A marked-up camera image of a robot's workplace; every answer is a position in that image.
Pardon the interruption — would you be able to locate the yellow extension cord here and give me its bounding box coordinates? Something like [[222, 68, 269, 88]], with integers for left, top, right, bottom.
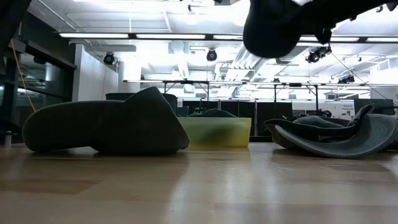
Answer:
[[10, 39, 37, 113]]

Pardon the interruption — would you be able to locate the dark teal baseball cap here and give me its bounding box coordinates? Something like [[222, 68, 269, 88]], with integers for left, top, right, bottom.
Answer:
[[188, 108, 238, 118]]

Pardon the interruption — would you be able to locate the blue denim baseball cap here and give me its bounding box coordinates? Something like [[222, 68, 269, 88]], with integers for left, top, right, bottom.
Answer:
[[264, 115, 355, 147], [242, 0, 305, 59]]

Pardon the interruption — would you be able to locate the black low partition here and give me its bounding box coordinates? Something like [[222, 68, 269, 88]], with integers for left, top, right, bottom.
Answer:
[[177, 98, 293, 138]]

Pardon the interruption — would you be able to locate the grey baseball cap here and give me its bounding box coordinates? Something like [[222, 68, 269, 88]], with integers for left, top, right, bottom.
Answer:
[[275, 104, 398, 160], [21, 86, 191, 156]]

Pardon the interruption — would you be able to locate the yellow plastic bin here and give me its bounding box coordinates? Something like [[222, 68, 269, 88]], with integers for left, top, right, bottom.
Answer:
[[177, 116, 252, 150]]

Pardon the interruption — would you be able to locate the white printed sign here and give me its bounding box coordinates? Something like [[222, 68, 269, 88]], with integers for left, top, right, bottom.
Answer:
[[328, 101, 355, 121]]

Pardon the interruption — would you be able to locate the ceiling light strip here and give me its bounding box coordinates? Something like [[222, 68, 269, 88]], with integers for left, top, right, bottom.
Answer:
[[300, 36, 360, 43], [365, 37, 398, 44], [213, 34, 244, 40], [58, 32, 130, 40], [135, 33, 206, 40]]

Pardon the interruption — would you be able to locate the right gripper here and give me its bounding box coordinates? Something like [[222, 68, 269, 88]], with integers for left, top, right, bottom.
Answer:
[[303, 0, 352, 45]]

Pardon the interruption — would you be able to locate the black background table frame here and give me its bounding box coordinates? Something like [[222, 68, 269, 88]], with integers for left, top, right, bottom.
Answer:
[[273, 82, 320, 116], [123, 79, 213, 102]]

